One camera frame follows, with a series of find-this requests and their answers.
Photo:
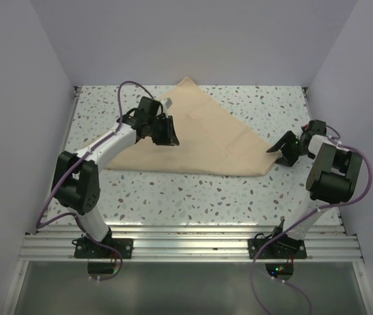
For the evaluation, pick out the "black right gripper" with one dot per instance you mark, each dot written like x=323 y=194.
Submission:
x=287 y=159

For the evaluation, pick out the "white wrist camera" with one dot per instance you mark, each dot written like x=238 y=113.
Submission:
x=305 y=127
x=166 y=102

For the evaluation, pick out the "beige cloth mat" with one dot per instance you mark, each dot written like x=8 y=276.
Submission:
x=212 y=141

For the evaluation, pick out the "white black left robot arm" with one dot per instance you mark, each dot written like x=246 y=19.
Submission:
x=76 y=183

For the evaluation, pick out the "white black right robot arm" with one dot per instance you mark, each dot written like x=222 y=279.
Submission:
x=331 y=181

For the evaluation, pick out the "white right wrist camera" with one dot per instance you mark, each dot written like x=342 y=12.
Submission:
x=305 y=127

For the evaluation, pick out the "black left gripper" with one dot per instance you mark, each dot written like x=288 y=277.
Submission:
x=169 y=138

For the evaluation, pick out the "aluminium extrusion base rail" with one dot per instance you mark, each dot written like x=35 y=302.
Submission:
x=198 y=218

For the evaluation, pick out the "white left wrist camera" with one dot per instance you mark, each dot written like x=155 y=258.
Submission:
x=166 y=102

